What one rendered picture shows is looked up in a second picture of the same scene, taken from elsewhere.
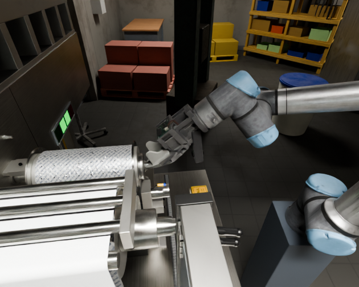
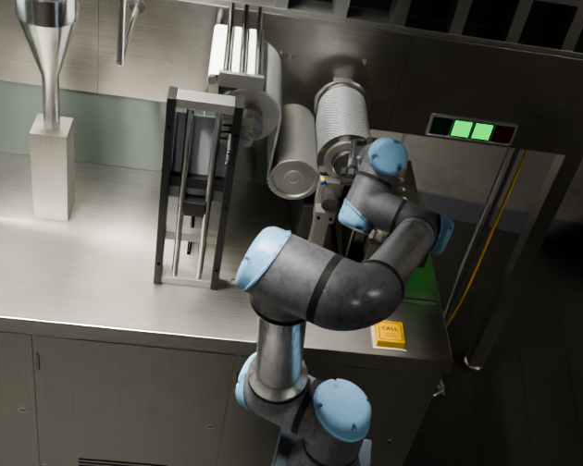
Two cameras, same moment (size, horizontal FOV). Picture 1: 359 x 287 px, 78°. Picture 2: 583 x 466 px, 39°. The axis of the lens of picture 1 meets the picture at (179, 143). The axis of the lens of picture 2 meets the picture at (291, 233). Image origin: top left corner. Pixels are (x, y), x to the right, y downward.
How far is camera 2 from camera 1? 1.68 m
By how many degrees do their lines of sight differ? 66
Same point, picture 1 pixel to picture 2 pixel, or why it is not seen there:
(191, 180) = (423, 334)
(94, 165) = (334, 118)
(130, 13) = not seen: outside the picture
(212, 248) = (206, 99)
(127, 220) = (226, 71)
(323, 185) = (337, 387)
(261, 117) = (357, 187)
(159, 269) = not seen: hidden behind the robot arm
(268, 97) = (412, 214)
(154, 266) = not seen: hidden behind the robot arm
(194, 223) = (222, 98)
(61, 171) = (329, 104)
